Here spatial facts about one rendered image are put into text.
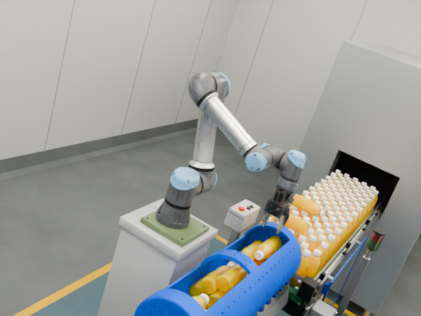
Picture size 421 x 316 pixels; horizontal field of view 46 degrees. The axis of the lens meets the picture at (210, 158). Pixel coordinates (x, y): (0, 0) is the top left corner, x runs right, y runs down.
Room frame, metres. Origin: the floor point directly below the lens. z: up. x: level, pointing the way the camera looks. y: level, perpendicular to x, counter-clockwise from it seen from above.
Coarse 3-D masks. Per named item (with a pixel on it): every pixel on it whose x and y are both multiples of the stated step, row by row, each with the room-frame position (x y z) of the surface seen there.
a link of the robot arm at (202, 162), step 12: (216, 72) 2.08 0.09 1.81; (216, 84) 1.99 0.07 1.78; (228, 84) 2.07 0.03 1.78; (204, 120) 2.02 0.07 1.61; (204, 132) 2.01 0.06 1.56; (204, 144) 2.01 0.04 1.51; (204, 156) 2.00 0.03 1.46; (192, 168) 1.99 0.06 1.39; (204, 168) 1.99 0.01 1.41; (204, 180) 1.97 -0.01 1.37; (216, 180) 2.06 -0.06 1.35
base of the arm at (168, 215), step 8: (160, 208) 1.89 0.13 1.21; (168, 208) 1.86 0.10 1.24; (176, 208) 1.85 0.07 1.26; (184, 208) 1.86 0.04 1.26; (160, 216) 1.85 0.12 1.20; (168, 216) 1.84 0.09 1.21; (176, 216) 1.85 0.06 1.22; (184, 216) 1.86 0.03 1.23; (168, 224) 1.83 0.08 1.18; (176, 224) 1.84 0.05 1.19; (184, 224) 1.86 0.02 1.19
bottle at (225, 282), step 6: (234, 264) 1.72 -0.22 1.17; (228, 270) 1.65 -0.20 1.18; (234, 270) 1.66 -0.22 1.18; (240, 270) 1.67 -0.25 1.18; (222, 276) 1.60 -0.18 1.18; (228, 276) 1.60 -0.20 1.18; (234, 276) 1.62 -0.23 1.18; (240, 276) 1.65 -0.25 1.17; (216, 282) 1.60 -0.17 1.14; (222, 282) 1.60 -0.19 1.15; (228, 282) 1.59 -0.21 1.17; (234, 282) 1.61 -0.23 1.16; (222, 288) 1.59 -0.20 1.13; (228, 288) 1.58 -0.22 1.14
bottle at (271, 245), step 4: (272, 236) 2.05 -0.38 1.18; (276, 236) 2.05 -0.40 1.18; (268, 240) 1.99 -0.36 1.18; (272, 240) 2.00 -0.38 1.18; (276, 240) 2.01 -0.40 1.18; (280, 240) 2.04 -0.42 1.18; (264, 244) 1.94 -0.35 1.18; (268, 244) 1.95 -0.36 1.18; (272, 244) 1.97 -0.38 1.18; (276, 244) 1.99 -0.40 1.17; (280, 244) 2.02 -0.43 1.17; (260, 248) 1.91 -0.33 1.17; (264, 248) 1.91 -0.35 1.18; (268, 248) 1.92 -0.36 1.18; (272, 248) 1.94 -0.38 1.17; (276, 248) 1.98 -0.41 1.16; (264, 252) 1.90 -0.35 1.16; (268, 252) 1.91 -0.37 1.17; (272, 252) 1.93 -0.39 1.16; (264, 256) 1.89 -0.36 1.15; (268, 256) 1.91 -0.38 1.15
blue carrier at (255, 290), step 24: (240, 240) 2.03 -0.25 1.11; (264, 240) 2.09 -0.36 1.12; (288, 240) 2.04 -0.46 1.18; (216, 264) 1.85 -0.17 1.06; (240, 264) 1.64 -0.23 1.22; (264, 264) 1.72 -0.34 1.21; (288, 264) 1.87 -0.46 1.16; (168, 288) 1.38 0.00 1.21; (240, 288) 1.51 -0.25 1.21; (264, 288) 1.64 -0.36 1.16; (144, 312) 1.33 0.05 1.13; (168, 312) 1.30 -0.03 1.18; (192, 312) 1.28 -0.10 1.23; (216, 312) 1.35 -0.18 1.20; (240, 312) 1.45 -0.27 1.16
